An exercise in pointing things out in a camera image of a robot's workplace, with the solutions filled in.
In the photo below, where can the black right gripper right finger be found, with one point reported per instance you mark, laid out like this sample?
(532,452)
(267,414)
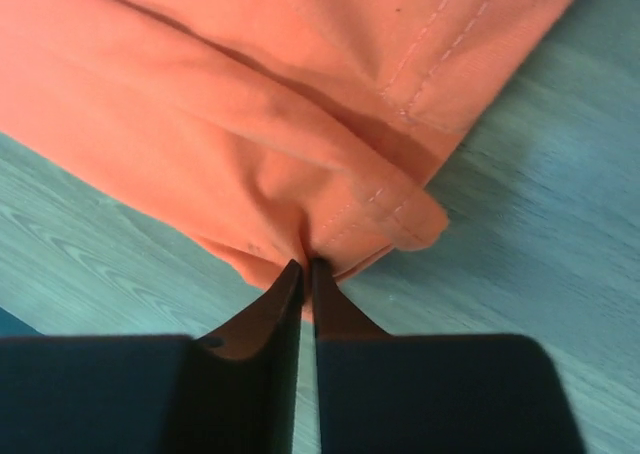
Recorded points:
(471,393)

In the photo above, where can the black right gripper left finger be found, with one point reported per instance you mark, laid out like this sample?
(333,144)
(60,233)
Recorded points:
(230,391)

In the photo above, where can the orange t shirt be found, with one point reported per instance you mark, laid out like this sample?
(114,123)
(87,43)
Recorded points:
(264,130)

